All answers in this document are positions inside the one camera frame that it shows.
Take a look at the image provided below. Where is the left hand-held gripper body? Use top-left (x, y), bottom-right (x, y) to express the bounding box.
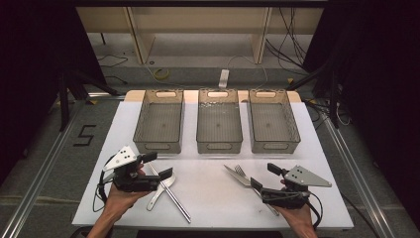
top-left (102, 146), bottom-right (161, 193)

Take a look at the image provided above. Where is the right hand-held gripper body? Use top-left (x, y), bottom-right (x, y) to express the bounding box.
top-left (261, 165), bottom-right (333, 210)

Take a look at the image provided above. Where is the smoky clear plastic bin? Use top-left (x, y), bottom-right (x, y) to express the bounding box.
top-left (195, 88), bottom-right (244, 155)
top-left (247, 88), bottom-right (302, 155)
top-left (132, 88), bottom-right (184, 155)

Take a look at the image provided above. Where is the person's left hand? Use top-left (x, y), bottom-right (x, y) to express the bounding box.
top-left (104, 183), bottom-right (152, 216)

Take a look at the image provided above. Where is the person's right hand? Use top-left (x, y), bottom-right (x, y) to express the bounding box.
top-left (272, 200), bottom-right (317, 234)

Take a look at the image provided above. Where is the black metal stand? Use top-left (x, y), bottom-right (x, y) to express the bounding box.
top-left (286, 59), bottom-right (341, 128)
top-left (57, 70), bottom-right (122, 132)

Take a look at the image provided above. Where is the white power strip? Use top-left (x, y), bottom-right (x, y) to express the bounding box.
top-left (218, 68), bottom-right (230, 89)

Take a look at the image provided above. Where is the black curtain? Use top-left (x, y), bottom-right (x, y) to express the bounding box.
top-left (303, 0), bottom-right (420, 229)
top-left (0, 0), bottom-right (107, 186)

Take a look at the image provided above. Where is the beige shelf unit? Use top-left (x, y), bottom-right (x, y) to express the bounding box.
top-left (75, 6), bottom-right (325, 65)

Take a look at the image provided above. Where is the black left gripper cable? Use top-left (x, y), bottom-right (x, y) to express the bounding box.
top-left (92, 155), bottom-right (117, 213)

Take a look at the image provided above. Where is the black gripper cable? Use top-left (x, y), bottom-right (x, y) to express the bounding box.
top-left (305, 191), bottom-right (325, 231)
top-left (92, 155), bottom-right (117, 213)

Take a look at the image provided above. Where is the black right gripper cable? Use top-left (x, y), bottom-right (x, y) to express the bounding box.
top-left (305, 191), bottom-right (325, 231)

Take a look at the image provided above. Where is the aluminium floor rail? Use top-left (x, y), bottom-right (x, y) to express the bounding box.
top-left (0, 98), bottom-right (87, 238)
top-left (321, 115), bottom-right (395, 238)

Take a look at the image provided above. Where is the yellow coiled cable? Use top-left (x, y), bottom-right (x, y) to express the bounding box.
top-left (153, 67), bottom-right (171, 81)

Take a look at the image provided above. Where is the white power cable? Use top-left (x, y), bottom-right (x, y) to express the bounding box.
top-left (227, 55), bottom-right (269, 90)

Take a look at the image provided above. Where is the thin black floor cable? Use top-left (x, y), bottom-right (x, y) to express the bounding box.
top-left (97, 54), bottom-right (129, 68)

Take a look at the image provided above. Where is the bundle of black cables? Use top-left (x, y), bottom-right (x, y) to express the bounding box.
top-left (265, 7), bottom-right (310, 75)

